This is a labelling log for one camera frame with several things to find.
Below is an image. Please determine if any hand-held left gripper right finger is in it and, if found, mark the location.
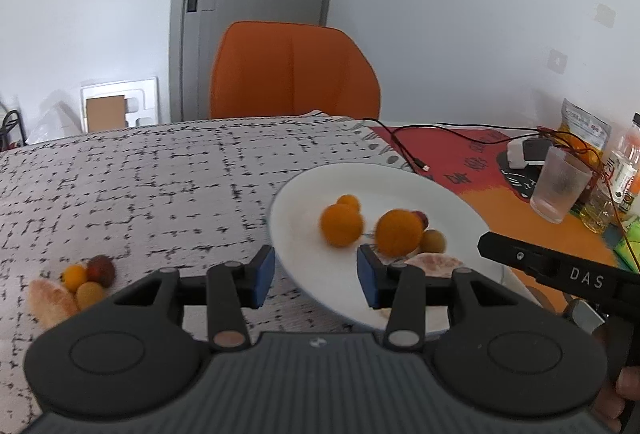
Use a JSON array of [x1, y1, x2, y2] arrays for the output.
[[355, 244, 539, 350]]

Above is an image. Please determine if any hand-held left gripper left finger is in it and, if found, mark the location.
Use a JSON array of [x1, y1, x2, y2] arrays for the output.
[[107, 244, 277, 350]]

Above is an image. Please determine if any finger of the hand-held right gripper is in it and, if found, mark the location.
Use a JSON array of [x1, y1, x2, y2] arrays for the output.
[[477, 231, 538, 276]]

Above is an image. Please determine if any large orange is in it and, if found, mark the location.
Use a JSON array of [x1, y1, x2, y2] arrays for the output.
[[375, 208, 425, 258], [320, 204, 363, 248]]

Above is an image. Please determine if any white plate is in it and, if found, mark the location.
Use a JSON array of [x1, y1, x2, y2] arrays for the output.
[[267, 162, 494, 334]]

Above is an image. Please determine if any peeled pomelo segment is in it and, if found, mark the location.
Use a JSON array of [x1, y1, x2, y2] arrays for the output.
[[27, 279, 81, 330], [379, 252, 466, 319]]

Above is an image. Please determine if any yellow plum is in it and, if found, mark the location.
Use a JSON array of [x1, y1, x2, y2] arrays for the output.
[[418, 229, 447, 255], [75, 281, 108, 309]]

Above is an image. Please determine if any person's right hand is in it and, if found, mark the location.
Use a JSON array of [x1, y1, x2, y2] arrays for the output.
[[592, 364, 640, 434]]

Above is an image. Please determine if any green packet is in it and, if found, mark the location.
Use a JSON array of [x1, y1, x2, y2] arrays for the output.
[[612, 219, 640, 271]]

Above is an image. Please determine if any yellow oil bottle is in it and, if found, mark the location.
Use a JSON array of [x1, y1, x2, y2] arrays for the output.
[[579, 184, 621, 235]]

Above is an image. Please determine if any frosted plastic cup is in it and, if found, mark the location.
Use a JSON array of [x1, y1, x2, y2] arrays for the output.
[[530, 146, 593, 225]]

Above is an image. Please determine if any white and black power adapter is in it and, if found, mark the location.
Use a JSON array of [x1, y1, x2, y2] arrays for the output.
[[506, 137, 553, 167]]

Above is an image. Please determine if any red and orange table mat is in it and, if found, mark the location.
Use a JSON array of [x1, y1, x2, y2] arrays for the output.
[[350, 121, 640, 315]]

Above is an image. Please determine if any orange juice bottle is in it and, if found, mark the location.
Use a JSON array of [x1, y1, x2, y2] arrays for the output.
[[602, 113, 640, 207]]

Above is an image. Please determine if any black patterned white tablecloth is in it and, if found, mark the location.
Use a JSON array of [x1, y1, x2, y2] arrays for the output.
[[0, 111, 538, 420]]

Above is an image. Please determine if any snack packet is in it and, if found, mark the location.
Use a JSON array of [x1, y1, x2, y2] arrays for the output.
[[556, 98, 612, 165]]

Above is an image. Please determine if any orange chair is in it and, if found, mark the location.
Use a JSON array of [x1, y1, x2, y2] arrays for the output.
[[208, 20, 382, 120]]

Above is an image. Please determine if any white foam packaging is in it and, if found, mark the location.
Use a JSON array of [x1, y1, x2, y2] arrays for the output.
[[80, 76, 159, 133]]

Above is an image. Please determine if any brown cardboard piece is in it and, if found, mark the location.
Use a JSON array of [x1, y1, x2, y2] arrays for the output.
[[85, 95, 126, 132]]

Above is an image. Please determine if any grey door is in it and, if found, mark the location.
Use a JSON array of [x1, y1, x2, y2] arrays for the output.
[[168, 0, 345, 123]]

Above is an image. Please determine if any clear plastic bag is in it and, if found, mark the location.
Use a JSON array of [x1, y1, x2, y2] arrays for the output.
[[25, 101, 83, 146]]

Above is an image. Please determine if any red cable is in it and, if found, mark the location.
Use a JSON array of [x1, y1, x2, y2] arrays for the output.
[[537, 126, 640, 272]]

